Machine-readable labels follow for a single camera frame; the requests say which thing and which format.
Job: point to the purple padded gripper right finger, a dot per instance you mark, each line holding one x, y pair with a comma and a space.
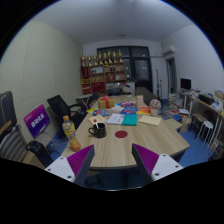
152, 166

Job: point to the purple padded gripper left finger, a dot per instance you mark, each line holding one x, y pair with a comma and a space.
75, 167

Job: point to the black trash bin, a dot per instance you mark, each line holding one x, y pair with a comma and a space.
40, 151

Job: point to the orange drink plastic bottle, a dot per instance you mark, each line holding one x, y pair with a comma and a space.
70, 132

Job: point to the yellow envelope right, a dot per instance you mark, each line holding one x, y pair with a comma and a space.
154, 121

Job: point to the yellow envelope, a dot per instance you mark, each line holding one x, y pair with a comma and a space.
97, 119
154, 121

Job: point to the black mug with spoon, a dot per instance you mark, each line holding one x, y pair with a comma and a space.
98, 130

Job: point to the red round coaster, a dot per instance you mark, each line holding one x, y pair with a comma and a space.
121, 134

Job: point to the teal book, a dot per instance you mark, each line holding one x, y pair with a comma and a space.
130, 120

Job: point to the yellow envelope left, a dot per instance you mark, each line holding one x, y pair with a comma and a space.
97, 119

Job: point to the orange red book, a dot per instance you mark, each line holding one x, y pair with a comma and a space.
144, 111

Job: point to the white paper sheet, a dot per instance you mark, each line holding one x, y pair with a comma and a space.
116, 119

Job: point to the purple sign board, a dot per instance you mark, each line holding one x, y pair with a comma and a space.
37, 120

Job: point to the blue book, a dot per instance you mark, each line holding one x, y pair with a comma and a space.
129, 111

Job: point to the flower bouquet in pot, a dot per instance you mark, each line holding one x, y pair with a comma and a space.
155, 105

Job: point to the black office chair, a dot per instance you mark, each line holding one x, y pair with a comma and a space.
76, 112

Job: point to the striped chair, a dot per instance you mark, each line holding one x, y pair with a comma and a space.
13, 145

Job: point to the white round stool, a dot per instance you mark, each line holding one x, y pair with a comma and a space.
205, 129

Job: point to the yellow gift box red ribbon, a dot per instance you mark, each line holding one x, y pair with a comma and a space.
106, 102

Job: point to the wooden side desk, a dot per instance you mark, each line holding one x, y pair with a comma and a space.
213, 119

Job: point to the computer monitor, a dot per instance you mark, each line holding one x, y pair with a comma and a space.
185, 83

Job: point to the wooden trophy shelf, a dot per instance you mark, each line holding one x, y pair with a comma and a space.
103, 73

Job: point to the wall air conditioner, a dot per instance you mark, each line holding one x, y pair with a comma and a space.
168, 50

